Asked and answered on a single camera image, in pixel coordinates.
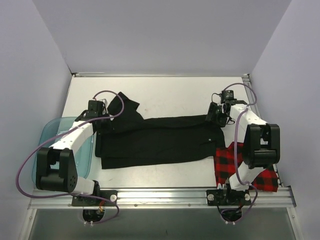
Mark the black long sleeve shirt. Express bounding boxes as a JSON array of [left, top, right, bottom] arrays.
[[94, 92, 225, 170]]

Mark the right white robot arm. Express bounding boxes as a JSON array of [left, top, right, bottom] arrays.
[[205, 89, 280, 205]]

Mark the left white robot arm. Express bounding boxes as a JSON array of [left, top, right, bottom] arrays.
[[35, 100, 110, 206]]

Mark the red black plaid shirt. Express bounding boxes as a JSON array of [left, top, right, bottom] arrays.
[[214, 142, 279, 192]]

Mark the translucent blue plastic bin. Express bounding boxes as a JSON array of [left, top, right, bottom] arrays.
[[39, 117, 94, 179]]

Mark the right aluminium table rail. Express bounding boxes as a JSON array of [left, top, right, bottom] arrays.
[[239, 79, 281, 185]]

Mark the aluminium table rail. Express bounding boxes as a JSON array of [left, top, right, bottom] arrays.
[[72, 72, 250, 79], [239, 79, 281, 185], [28, 187, 296, 210]]

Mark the back aluminium table rail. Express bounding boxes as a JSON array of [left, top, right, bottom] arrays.
[[72, 72, 250, 79]]

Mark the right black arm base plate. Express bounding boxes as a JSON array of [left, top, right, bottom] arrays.
[[206, 184, 252, 207]]

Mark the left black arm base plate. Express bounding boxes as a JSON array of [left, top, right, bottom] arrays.
[[71, 189, 118, 207]]

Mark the front aluminium table rail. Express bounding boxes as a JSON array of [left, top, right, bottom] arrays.
[[28, 187, 296, 210]]

